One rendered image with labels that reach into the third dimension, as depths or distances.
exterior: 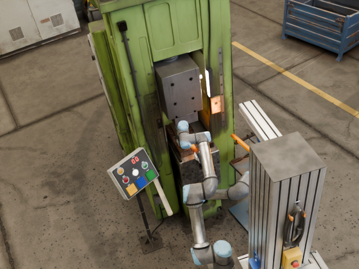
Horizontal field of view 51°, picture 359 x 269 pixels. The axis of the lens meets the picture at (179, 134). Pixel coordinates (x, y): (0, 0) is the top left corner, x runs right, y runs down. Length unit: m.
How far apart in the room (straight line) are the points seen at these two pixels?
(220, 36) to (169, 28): 0.42
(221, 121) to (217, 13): 1.03
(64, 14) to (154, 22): 5.38
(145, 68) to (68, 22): 5.32
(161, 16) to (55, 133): 3.22
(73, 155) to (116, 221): 1.30
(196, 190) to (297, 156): 0.93
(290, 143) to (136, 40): 1.43
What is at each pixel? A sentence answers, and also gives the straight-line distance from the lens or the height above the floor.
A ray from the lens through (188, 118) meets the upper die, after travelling 3.08.
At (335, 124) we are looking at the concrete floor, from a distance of 5.16.
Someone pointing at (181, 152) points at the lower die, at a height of 0.98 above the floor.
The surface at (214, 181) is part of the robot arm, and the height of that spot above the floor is 1.36.
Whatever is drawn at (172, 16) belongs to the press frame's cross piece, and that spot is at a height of 2.14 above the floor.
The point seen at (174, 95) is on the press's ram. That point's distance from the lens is 2.90.
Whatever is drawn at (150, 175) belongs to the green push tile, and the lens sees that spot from 3.11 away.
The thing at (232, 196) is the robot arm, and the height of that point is 1.11.
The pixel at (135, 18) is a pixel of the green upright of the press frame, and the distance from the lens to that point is 2.70.
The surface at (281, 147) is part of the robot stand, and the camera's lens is 1.78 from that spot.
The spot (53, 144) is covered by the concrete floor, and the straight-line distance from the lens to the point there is 5.39.
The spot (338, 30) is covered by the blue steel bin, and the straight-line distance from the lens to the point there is 6.29.
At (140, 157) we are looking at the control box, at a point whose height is 1.15.
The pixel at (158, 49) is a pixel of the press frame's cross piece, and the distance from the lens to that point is 2.85.
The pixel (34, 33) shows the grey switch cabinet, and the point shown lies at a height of 0.27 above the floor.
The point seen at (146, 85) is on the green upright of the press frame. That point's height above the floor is 1.65.
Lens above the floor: 3.25
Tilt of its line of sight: 41 degrees down
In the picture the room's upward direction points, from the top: 9 degrees counter-clockwise
